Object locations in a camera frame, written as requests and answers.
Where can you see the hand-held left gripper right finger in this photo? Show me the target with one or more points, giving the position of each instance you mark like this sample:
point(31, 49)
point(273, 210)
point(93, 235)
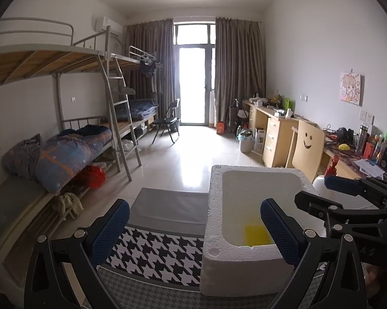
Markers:
point(278, 231)

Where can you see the blue quilt with orange stripes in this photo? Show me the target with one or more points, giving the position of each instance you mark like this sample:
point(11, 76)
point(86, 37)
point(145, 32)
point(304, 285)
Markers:
point(71, 154)

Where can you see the grey mattress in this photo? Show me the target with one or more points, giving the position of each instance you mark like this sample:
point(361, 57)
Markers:
point(9, 199)

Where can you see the black headphones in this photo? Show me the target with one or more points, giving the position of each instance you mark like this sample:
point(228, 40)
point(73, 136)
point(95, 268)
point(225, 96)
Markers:
point(344, 134)

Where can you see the double wall socket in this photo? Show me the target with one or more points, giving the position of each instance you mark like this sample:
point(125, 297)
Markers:
point(367, 117)

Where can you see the white trash bin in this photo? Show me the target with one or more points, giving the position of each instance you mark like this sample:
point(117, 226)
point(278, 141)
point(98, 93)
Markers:
point(246, 143)

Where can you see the black folding chair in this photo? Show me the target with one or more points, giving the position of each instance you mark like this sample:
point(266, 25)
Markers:
point(167, 120)

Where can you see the dark hanging clothing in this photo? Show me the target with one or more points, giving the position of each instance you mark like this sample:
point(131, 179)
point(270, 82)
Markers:
point(147, 68)

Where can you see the glass balcony door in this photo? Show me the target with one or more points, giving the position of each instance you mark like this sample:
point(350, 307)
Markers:
point(193, 83)

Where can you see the white carton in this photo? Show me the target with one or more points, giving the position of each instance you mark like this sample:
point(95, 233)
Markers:
point(260, 141)

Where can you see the houndstooth tablecloth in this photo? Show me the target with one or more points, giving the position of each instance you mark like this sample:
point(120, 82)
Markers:
point(154, 254)

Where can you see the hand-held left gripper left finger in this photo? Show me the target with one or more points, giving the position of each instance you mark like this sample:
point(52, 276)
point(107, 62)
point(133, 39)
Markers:
point(111, 231)

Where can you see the wooden chair with smiley face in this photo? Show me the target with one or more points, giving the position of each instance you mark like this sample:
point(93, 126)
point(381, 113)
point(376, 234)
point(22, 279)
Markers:
point(307, 148)

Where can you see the white foam box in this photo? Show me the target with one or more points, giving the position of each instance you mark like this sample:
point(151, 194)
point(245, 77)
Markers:
point(217, 199)

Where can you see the cartoon wall picture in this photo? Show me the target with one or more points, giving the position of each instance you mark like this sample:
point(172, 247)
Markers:
point(352, 88)

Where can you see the pale crumpled clothing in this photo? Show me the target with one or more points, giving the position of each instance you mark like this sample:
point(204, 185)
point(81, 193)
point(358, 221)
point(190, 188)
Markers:
point(67, 204)

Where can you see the wooden desk with drawers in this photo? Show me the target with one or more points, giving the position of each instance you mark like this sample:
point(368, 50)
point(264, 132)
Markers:
point(274, 135)

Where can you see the orange bag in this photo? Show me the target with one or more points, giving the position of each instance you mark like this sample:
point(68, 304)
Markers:
point(220, 128)

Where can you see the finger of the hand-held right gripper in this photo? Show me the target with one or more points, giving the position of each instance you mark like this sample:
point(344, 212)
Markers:
point(341, 183)
point(312, 202)

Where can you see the wooden desk with patterned cover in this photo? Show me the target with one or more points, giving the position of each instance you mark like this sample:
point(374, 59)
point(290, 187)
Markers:
point(344, 157)

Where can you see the brown curtain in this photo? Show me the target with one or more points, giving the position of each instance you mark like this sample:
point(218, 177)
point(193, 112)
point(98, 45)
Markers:
point(150, 48)
point(240, 58)

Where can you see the black folded cart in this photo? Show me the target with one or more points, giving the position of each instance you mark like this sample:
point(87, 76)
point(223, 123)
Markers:
point(238, 114)

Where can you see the large metal bunk bed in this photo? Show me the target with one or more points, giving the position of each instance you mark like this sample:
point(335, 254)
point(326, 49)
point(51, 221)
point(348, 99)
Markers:
point(51, 58)

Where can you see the row of toiletry bottles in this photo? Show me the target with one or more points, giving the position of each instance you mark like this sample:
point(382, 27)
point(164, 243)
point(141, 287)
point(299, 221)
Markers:
point(380, 148)

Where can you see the printed paper sheet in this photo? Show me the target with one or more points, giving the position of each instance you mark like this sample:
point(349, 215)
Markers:
point(369, 167)

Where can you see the grey crumpled blanket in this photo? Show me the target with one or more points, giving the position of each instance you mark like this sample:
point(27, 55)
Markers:
point(21, 157)

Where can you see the white air conditioner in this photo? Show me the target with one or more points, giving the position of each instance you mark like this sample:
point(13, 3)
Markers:
point(108, 24)

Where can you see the red plastic bag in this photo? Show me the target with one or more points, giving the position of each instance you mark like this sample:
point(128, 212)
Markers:
point(95, 177)

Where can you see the white bottle with red cap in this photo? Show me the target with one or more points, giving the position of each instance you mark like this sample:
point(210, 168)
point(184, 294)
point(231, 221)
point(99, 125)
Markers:
point(332, 167)

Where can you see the small metal bunk bed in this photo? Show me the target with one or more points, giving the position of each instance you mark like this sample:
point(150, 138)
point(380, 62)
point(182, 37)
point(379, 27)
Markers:
point(138, 59)

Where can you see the dark blue quilt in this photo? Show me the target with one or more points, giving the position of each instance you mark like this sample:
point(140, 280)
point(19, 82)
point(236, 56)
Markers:
point(141, 108)

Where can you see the yellow sponge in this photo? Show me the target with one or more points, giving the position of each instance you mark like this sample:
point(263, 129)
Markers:
point(257, 235)

